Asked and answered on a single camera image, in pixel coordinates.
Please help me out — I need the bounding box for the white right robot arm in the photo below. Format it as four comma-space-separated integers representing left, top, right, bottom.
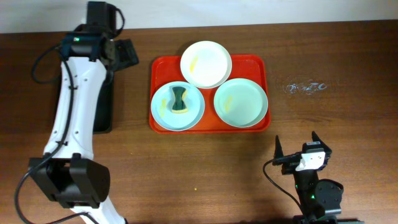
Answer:
266, 131, 362, 223

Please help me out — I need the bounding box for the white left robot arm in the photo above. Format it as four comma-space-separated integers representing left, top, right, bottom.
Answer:
26, 1, 139, 223

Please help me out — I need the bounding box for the cream white plate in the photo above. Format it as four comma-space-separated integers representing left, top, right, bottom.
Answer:
180, 40, 233, 89

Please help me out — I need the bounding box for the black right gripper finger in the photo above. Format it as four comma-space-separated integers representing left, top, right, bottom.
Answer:
274, 135, 284, 159
312, 131, 332, 156

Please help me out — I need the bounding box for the red plastic tray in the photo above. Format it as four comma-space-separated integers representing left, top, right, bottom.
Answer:
149, 54, 271, 134

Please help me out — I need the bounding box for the green yellow sponge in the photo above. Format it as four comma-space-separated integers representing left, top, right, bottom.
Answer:
172, 86, 188, 113

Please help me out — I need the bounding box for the black plastic tray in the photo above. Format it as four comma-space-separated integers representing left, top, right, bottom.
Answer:
93, 72, 114, 134

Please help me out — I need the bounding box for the light blue plate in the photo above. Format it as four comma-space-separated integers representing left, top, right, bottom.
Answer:
150, 82, 205, 131

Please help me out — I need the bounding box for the light green plate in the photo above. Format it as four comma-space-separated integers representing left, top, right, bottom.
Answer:
213, 78, 269, 128

